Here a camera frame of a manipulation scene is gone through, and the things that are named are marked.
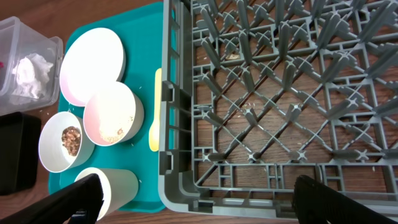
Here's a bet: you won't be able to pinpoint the white paper napkin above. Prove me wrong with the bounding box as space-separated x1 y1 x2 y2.
12 53 53 100

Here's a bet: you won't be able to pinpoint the pink round plate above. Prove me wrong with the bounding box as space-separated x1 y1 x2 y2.
60 27 126 107

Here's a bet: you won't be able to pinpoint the pink bowl with rice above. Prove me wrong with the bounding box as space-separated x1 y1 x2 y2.
83 82 145 147

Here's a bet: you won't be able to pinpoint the teal plastic tray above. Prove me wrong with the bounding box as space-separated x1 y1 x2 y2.
48 2 165 213

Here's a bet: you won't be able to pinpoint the brown food scraps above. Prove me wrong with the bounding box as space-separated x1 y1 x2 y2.
62 126 81 156

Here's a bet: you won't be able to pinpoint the white plastic cup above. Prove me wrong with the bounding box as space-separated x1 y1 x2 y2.
75 167 139 221

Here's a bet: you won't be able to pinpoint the black food waste tray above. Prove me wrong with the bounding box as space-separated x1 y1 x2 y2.
1 112 41 195

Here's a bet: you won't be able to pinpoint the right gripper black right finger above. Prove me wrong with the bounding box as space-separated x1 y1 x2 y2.
294 175 395 224

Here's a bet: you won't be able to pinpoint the grey plastic dish rack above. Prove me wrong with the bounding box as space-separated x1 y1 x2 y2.
158 0 397 220

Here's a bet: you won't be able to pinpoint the clear plastic waste bin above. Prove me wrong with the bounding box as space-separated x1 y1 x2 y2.
1 16 63 115

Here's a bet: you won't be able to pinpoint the white bowl with food scraps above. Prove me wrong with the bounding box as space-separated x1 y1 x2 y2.
39 111 95 173

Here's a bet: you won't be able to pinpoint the yellow plastic spoon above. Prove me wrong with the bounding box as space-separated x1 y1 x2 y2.
149 68 162 152

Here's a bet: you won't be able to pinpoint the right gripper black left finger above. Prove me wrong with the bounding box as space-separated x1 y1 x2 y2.
1 174 104 224

